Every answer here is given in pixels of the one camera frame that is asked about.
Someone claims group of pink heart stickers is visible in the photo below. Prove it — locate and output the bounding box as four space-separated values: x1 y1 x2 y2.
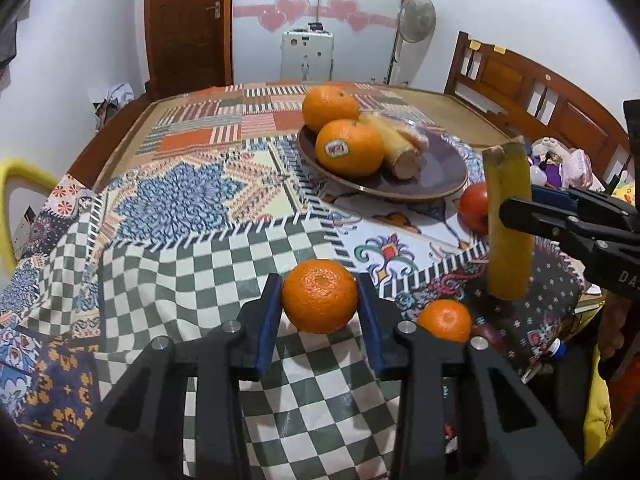
234 0 401 35

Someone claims pile of assorted bedside items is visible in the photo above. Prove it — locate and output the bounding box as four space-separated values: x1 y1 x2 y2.
527 137 621 196

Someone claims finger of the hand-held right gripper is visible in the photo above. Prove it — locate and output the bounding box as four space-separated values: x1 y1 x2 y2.
499 196 603 257
531 185 640 232

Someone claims large plain orange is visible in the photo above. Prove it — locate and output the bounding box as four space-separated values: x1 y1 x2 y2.
301 85 361 133

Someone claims purple plate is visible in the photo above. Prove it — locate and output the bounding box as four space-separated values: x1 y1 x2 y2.
296 120 469 204

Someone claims orange striped patchwork blanket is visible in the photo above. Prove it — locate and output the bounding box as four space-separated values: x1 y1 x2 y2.
132 81 436 158

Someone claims tan bamboo bed mat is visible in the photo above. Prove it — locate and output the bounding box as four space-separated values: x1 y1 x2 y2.
400 87 512 147

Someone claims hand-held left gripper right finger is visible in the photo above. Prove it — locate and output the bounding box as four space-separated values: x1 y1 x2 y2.
356 272 583 480

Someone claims orange with sticker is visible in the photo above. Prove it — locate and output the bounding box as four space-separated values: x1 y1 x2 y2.
315 118 386 177

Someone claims red tomato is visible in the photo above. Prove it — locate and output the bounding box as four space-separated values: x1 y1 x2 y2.
458 182 491 234

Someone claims peeled yellow corn cob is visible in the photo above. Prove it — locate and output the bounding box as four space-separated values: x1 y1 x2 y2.
361 112 423 181

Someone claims pile of clothes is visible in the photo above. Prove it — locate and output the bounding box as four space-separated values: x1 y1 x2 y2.
92 83 135 126

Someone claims small tangerine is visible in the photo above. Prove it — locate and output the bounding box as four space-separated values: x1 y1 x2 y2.
416 299 473 343
281 259 359 334

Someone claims yellow garment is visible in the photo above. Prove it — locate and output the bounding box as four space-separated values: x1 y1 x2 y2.
582 345 617 461

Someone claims patterned patchwork cloth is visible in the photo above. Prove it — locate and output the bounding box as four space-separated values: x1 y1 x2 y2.
0 135 586 480

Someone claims small white appliance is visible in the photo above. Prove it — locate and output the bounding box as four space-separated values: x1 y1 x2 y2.
280 22 334 82

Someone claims brown wooden door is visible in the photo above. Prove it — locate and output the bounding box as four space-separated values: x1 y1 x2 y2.
145 0 233 101

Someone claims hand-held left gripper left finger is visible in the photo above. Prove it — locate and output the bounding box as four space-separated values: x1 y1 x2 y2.
82 274 284 480

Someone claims standing electric fan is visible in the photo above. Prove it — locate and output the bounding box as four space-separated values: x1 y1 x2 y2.
385 0 436 86

